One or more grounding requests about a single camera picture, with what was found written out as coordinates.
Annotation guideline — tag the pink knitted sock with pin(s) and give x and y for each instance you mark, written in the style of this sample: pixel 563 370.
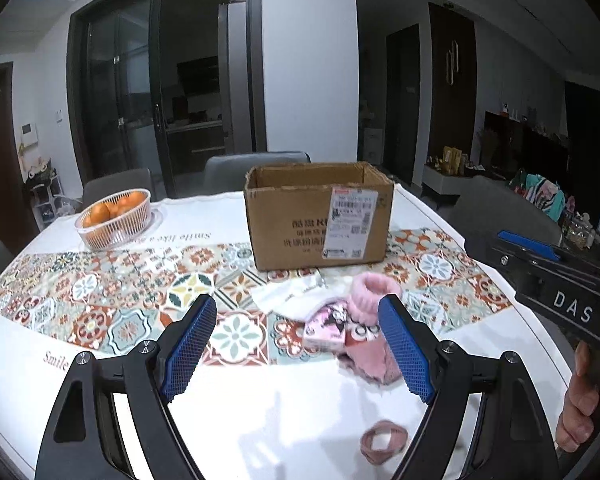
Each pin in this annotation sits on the pink knitted sock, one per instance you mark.
pixel 367 295

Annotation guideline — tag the dark doorway door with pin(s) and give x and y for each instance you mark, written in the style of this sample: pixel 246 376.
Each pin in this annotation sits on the dark doorway door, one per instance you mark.
pixel 402 110

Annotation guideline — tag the white towel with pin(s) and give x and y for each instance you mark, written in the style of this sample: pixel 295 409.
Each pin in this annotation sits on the white towel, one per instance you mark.
pixel 335 280

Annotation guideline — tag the yellow snack boxes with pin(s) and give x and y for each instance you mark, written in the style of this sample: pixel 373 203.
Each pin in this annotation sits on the yellow snack boxes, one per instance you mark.
pixel 452 159

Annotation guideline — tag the sliding glass door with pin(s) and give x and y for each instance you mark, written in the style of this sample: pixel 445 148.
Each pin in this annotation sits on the sliding glass door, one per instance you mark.
pixel 120 85

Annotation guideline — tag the patterned tile tablecloth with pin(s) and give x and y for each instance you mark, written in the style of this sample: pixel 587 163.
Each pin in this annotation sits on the patterned tile tablecloth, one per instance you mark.
pixel 130 285

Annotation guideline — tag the white plastic fruit basket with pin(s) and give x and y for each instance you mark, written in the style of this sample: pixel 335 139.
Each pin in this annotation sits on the white plastic fruit basket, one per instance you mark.
pixel 115 232

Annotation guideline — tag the colourful striped bag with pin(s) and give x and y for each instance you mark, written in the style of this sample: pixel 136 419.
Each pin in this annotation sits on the colourful striped bag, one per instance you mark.
pixel 540 192

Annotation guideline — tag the black range hood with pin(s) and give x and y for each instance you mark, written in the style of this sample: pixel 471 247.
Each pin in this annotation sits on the black range hood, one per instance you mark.
pixel 197 77

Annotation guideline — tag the dark sideboard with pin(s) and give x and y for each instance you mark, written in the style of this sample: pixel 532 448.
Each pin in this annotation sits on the dark sideboard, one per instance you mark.
pixel 525 145

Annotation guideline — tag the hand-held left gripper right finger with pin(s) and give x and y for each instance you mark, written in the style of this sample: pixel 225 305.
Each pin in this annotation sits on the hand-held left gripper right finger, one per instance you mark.
pixel 405 350

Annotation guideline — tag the pile of oranges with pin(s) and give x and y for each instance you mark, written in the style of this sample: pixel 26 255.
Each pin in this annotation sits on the pile of oranges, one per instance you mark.
pixel 100 212

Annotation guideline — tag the white shoe rack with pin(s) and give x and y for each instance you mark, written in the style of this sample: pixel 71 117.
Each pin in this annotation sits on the white shoe rack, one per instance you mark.
pixel 47 195

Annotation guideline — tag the low white cabinet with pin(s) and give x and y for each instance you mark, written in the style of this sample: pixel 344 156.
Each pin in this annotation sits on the low white cabinet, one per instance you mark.
pixel 445 182

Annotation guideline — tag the white wall intercom panel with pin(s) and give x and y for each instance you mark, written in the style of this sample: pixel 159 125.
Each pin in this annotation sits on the white wall intercom panel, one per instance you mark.
pixel 29 135

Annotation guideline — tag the kitchen counter cabinet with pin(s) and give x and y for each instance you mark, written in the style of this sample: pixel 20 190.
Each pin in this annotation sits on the kitchen counter cabinet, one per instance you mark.
pixel 195 145

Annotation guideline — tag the person's right hand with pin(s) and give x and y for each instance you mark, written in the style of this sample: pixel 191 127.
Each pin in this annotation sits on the person's right hand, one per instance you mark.
pixel 580 410

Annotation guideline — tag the dark curtain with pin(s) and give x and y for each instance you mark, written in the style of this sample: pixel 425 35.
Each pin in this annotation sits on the dark curtain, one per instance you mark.
pixel 590 160

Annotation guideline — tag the pink cartoon tissue packet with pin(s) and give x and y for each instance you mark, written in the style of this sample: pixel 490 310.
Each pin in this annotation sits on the pink cartoon tissue packet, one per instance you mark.
pixel 325 330

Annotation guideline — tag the brown cardboard box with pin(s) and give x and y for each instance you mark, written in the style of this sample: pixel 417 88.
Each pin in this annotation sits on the brown cardboard box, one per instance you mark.
pixel 290 220

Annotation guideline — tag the dark wooden door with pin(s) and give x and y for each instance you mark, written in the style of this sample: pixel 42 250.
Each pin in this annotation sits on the dark wooden door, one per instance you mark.
pixel 0 160

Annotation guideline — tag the white cloth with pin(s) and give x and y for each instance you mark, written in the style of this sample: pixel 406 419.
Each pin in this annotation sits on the white cloth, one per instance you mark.
pixel 285 295

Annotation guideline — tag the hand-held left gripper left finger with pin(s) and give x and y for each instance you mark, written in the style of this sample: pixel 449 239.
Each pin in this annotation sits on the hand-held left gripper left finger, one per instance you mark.
pixel 190 345

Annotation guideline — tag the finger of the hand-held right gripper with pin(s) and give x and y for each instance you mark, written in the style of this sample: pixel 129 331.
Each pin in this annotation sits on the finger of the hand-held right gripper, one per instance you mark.
pixel 500 260
pixel 527 244

